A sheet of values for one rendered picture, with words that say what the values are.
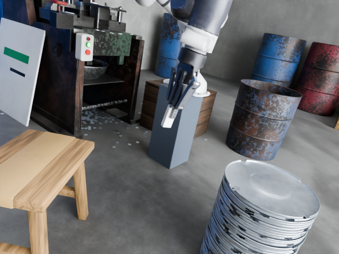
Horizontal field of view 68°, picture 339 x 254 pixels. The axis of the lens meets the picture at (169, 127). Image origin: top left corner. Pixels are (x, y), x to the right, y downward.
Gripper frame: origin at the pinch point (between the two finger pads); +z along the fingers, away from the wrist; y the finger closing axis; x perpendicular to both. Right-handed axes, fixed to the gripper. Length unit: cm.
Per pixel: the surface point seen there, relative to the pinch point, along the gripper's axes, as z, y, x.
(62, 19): -8, 86, 20
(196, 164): 45, 37, -61
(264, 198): 10.3, -26.6, -22.6
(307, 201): 7.9, -32.0, -35.7
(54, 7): -10, 111, 21
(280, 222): 11.5, -34.3, -21.4
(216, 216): 25.3, -18.4, -18.7
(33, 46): 16, 117, 28
